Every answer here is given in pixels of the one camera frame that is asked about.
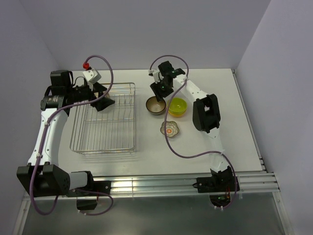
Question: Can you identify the orange plastic bowl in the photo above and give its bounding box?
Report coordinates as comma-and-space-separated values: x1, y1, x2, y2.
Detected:
168, 110, 186, 118

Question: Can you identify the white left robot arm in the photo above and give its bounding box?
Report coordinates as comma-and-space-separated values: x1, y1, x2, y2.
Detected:
17, 68, 114, 197

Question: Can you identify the metal wire dish rack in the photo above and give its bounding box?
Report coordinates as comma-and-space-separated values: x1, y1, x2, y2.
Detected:
69, 82, 136, 155

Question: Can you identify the small flower patterned dish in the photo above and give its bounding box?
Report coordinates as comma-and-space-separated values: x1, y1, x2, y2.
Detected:
160, 121, 179, 138

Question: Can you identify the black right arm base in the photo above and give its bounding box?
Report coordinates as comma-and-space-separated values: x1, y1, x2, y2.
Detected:
192, 167, 240, 210

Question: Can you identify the dark patterned ceramic bowl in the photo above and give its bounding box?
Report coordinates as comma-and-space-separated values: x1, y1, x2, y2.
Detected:
145, 96, 166, 116

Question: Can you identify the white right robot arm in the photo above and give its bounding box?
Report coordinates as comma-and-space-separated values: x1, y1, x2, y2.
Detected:
148, 61, 236, 191

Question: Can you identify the lime green plastic bowl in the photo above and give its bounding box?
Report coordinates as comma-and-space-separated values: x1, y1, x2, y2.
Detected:
168, 97, 187, 113

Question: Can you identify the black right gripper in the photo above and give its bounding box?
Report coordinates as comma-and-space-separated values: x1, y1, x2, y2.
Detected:
150, 78, 174, 102

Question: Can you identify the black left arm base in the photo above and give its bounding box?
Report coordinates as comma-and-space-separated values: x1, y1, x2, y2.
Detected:
66, 180, 113, 214

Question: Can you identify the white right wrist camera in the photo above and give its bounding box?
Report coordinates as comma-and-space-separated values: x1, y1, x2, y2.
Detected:
148, 69, 163, 83

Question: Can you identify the aluminium front rail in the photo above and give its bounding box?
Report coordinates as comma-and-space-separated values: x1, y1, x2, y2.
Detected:
92, 171, 280, 198

